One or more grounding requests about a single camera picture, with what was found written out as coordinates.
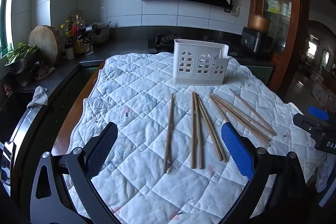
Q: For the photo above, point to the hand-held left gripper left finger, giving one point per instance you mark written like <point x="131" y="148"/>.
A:
<point x="105" y="148"/>

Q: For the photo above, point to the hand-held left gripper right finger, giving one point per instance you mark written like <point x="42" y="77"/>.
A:
<point x="236" y="150"/>

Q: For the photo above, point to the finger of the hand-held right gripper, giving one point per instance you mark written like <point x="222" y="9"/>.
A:
<point x="318" y="112"/>
<point x="307" y="124"/>

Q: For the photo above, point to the wooden chopstick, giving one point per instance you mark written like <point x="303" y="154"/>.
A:
<point x="241" y="122"/>
<point x="193" y="134"/>
<point x="212" y="127"/>
<point x="253" y="112"/>
<point x="219" y="109"/>
<point x="241" y="117"/>
<point x="168" y="132"/>
<point x="209" y="127"/>
<point x="198" y="134"/>

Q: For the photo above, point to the white utensil holder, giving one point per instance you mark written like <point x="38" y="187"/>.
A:
<point x="199" y="64"/>

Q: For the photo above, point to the white quilted mat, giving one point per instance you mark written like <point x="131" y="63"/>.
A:
<point x="141" y="98"/>

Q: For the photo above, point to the green cabinet door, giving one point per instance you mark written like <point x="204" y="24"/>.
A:
<point x="258" y="74"/>

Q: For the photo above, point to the grey dishcloth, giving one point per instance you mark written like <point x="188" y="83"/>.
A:
<point x="38" y="98"/>

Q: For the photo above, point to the wooden glass-door cabinet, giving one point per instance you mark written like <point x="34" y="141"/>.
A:
<point x="296" y="29"/>

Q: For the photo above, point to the brown cloth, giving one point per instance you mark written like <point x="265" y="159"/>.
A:
<point x="44" y="73"/>

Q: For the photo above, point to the black countertop appliance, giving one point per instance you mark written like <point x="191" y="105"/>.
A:
<point x="254" y="40"/>

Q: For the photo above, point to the small white jar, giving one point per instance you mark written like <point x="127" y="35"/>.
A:
<point x="69" y="52"/>

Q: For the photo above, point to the copper-coloured pot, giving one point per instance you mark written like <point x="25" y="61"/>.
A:
<point x="258" y="23"/>

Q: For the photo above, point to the dark oil bottle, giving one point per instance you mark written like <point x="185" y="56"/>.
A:
<point x="78" y="37"/>

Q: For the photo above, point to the steel pressure cooker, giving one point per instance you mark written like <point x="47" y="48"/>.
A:
<point x="99" y="33"/>

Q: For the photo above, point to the black gas stove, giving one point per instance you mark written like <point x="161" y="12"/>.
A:
<point x="162" y="41"/>

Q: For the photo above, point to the round wooden cutting board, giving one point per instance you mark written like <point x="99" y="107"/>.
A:
<point x="43" y="43"/>

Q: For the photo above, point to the steel bowl of greens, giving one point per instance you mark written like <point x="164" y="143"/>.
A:
<point x="19" y="60"/>

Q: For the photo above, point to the yellow-cap bottle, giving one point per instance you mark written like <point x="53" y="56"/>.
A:
<point x="68" y="29"/>

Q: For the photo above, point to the window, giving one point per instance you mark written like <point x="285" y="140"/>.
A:
<point x="6" y="16"/>

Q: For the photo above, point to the wall socket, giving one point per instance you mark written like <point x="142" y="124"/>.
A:
<point x="235" y="11"/>

